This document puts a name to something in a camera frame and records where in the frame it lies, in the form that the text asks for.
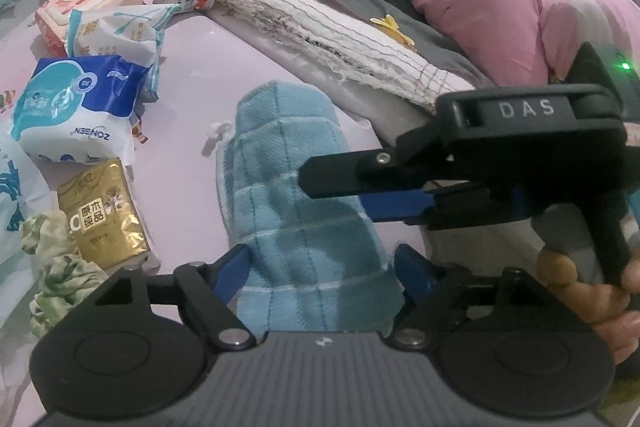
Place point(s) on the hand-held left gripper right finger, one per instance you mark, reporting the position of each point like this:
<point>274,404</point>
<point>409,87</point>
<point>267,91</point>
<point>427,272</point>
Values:
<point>412,272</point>

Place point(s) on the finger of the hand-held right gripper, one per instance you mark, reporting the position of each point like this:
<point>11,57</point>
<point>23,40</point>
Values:
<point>400,204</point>
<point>345,174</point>

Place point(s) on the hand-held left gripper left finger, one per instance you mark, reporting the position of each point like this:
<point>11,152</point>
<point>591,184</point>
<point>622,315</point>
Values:
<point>232,264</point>

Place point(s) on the blue checked towel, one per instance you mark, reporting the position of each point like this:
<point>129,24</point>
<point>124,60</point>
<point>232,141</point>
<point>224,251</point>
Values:
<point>280,132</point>

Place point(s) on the blue white tissue pack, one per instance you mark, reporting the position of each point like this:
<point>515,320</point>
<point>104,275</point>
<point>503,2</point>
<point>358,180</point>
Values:
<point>75,107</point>

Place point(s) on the person's right hand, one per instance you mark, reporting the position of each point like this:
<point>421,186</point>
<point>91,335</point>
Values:
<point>600,312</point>

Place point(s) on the pink white pillow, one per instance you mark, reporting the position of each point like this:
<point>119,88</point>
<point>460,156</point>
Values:
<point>585,22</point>

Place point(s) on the gold tissue pack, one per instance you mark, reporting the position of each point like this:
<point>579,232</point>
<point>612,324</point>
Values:
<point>100,212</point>

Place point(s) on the green floral cloth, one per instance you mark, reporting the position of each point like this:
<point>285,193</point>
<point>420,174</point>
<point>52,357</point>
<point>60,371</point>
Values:
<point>50,277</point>

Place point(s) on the pink bed sheet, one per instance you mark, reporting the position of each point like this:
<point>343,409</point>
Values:
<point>190,72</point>

